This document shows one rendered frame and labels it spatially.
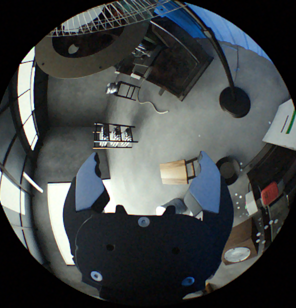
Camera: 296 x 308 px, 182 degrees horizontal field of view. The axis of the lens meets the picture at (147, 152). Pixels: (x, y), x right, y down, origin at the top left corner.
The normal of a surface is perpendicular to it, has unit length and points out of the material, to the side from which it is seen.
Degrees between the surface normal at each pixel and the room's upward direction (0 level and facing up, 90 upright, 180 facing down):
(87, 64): 90
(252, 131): 0
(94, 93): 90
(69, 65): 90
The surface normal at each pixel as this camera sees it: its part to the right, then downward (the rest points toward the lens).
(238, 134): -0.80, 0.02
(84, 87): 0.40, 0.77
